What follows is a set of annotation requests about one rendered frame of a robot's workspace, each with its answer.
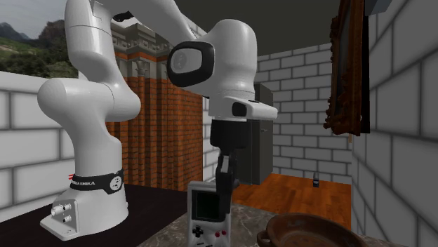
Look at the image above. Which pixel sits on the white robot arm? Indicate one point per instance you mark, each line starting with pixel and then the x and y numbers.
pixel 92 113

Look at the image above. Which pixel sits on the dark wood framed wall picture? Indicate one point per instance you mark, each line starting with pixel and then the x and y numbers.
pixel 347 68

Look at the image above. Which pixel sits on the black robot stand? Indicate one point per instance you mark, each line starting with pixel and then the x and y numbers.
pixel 154 208

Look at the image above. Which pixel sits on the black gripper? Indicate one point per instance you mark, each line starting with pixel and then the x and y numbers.
pixel 230 134

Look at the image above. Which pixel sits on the dark grey tall cabinet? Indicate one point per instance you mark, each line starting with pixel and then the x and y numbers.
pixel 261 150

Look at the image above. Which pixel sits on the grey handheld game console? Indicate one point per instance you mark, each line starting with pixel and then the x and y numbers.
pixel 205 229

